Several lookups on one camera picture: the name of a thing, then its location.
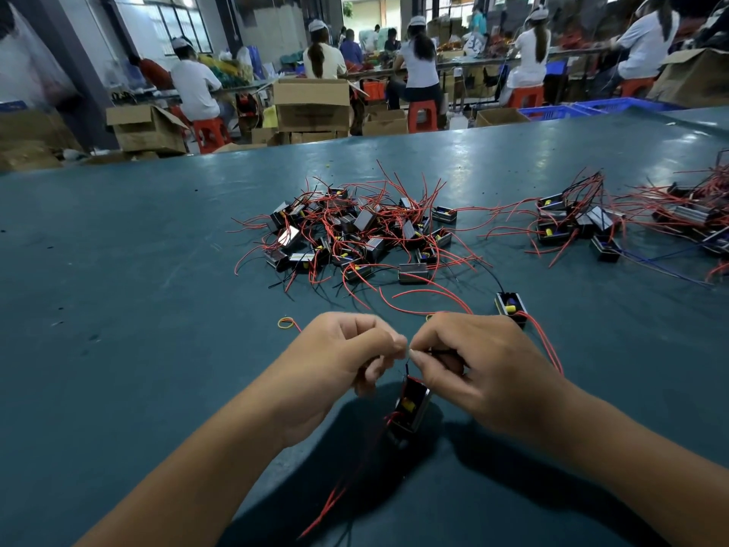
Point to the person's left hand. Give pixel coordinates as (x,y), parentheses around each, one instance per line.
(330,370)

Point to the person's right hand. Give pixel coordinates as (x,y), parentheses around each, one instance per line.
(501,376)

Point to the person's left forearm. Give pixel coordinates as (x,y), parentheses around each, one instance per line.
(182,490)

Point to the person's right forearm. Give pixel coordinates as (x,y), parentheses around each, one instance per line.
(649,484)

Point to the yellow rubber band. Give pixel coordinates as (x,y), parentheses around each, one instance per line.
(280,323)

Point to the low cardboard box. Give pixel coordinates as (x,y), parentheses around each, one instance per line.
(384,122)

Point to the shallow cardboard box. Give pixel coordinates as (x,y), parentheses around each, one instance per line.
(501,116)

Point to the large closed cardboard box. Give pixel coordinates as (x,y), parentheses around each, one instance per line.
(311,105)

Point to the blue plastic crate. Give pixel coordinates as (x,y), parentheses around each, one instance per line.
(627,105)
(555,111)

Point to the open cardboard box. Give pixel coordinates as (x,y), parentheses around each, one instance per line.
(146,128)

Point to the tilted cardboard box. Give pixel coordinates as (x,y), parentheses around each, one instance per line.
(693,77)

